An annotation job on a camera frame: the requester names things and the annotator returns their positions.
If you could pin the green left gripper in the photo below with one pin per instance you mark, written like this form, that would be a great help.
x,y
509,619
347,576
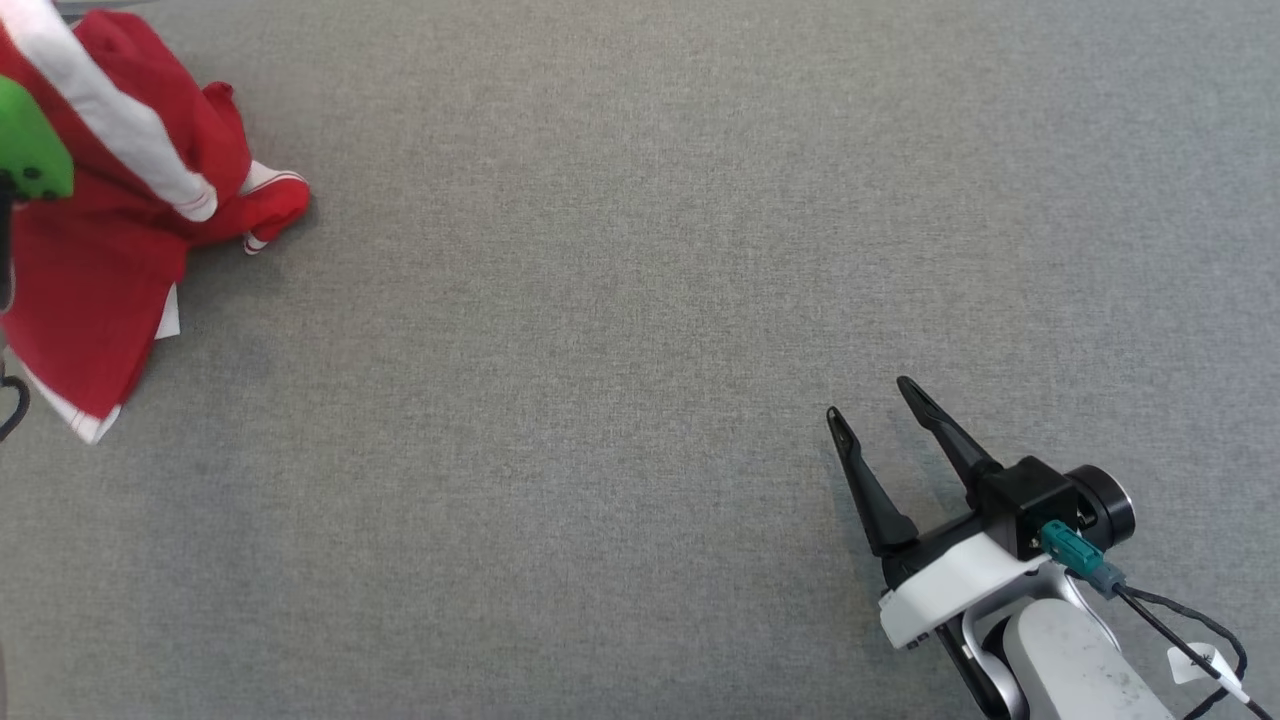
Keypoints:
x,y
35,140

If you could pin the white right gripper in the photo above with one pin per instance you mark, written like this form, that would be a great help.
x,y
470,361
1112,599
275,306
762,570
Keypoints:
x,y
950,585

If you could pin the red shorts with white stripes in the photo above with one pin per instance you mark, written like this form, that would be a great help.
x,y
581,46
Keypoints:
x,y
90,300

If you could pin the grey fabric sofa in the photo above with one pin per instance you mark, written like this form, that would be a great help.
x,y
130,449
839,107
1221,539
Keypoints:
x,y
640,400

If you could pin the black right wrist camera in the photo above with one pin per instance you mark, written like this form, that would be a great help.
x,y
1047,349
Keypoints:
x,y
1040,495

